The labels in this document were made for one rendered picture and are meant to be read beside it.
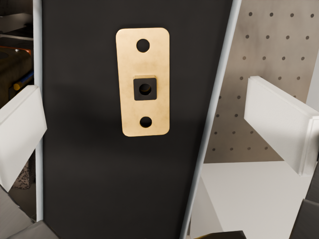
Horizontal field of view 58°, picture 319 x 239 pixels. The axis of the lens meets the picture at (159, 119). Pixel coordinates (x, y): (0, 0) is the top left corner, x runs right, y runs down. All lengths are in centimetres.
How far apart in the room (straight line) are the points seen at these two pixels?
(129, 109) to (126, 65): 3
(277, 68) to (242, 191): 32
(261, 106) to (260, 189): 59
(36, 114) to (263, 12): 63
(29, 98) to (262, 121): 13
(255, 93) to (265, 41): 57
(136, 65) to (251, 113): 9
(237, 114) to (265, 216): 26
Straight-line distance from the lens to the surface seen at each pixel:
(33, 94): 18
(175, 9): 22
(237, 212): 67
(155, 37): 21
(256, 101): 18
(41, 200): 27
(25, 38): 56
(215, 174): 78
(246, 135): 82
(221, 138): 80
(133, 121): 23
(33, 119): 17
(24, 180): 35
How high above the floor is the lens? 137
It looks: 66 degrees down
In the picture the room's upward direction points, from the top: 165 degrees clockwise
